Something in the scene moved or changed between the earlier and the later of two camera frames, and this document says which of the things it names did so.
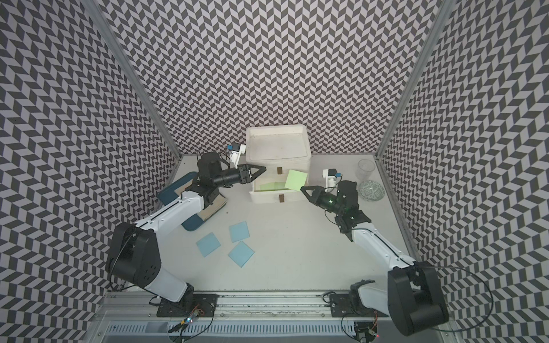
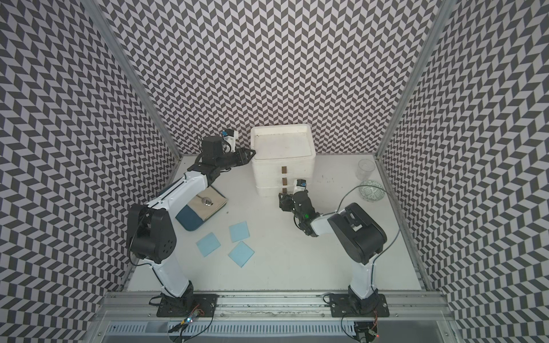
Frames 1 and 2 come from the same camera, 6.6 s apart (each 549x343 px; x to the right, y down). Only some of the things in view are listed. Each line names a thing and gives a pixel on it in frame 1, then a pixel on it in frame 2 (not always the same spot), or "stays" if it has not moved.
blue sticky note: (208, 244) stays
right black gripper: (316, 196) → (284, 202)
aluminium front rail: (244, 307) stays
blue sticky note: (239, 231) stays
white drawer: (274, 196) → (279, 181)
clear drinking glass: (365, 168) stays
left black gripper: (246, 175) → (243, 158)
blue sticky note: (241, 254) stays
